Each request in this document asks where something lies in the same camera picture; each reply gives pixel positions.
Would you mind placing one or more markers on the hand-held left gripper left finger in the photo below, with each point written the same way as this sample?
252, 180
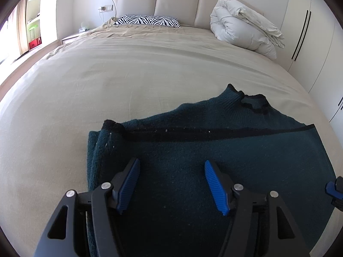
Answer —
128, 184

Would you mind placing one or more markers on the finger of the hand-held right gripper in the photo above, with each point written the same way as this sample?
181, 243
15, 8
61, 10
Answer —
336, 190

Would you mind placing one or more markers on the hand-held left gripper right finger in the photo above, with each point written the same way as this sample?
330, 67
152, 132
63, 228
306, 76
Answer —
215, 187

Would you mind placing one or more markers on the dark green knit sweater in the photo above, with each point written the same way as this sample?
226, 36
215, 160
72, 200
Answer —
201, 152

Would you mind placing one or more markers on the beige bed sheet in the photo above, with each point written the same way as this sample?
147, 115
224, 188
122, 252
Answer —
107, 85

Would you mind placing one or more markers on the white wardrobe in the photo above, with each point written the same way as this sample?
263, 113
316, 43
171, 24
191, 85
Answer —
319, 53

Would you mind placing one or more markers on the white nightstand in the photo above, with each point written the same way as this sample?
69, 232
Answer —
71, 38

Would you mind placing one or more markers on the tissue box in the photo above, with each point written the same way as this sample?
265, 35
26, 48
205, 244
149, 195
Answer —
83, 29

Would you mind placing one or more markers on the folded white duvet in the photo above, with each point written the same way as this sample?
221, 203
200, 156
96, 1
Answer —
241, 26

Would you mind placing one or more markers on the zebra print pillow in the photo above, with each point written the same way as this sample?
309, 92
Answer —
147, 21

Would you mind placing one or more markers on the red box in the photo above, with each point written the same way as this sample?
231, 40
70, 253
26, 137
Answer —
34, 43

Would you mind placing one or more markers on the green lamp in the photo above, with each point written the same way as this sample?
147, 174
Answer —
32, 27

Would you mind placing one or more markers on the beige curtain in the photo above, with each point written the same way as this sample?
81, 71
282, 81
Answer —
20, 32

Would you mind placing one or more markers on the beige padded headboard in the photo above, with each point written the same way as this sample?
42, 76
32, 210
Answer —
176, 0

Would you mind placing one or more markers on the wall power outlet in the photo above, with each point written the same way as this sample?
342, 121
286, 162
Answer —
105, 8

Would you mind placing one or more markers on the white wall shelf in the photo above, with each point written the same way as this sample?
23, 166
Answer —
33, 8

